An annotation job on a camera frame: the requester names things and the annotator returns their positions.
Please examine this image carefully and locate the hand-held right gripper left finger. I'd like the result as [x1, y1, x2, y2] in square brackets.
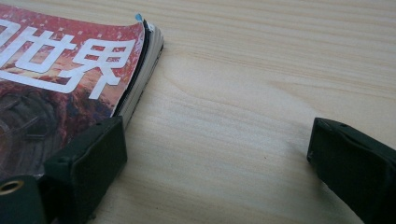
[38, 115, 128, 224]

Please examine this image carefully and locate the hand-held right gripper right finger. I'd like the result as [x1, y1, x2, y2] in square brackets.
[306, 117, 396, 224]

